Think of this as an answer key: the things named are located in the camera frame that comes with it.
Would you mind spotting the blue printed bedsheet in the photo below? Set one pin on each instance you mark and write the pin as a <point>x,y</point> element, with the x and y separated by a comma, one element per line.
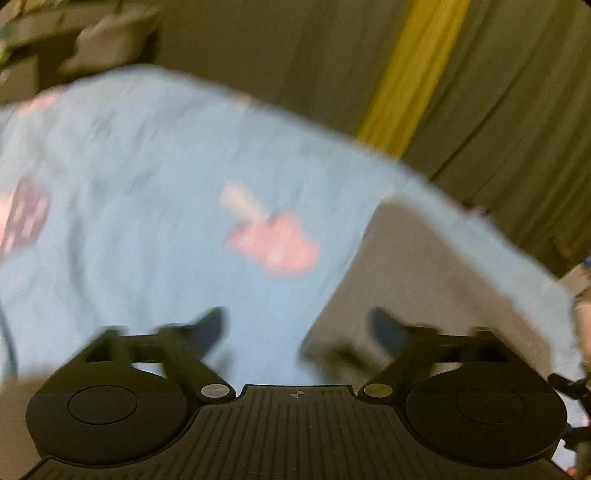
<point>152,184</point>

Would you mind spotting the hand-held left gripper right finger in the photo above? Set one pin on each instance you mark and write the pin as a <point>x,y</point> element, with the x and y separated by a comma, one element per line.
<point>387,331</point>

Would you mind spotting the grey pants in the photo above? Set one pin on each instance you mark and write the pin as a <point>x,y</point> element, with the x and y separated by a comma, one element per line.
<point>429,277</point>

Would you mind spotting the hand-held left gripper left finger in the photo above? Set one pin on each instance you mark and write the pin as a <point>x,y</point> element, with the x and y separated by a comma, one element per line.
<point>211,331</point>

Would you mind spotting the olive curtain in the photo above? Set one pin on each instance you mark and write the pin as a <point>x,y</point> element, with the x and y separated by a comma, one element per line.
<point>508,92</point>

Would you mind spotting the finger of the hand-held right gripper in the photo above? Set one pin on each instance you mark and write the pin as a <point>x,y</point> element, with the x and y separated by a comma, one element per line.
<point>570,386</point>

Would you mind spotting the yellow curtain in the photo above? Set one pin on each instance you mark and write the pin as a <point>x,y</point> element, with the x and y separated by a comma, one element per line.
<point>411,78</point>

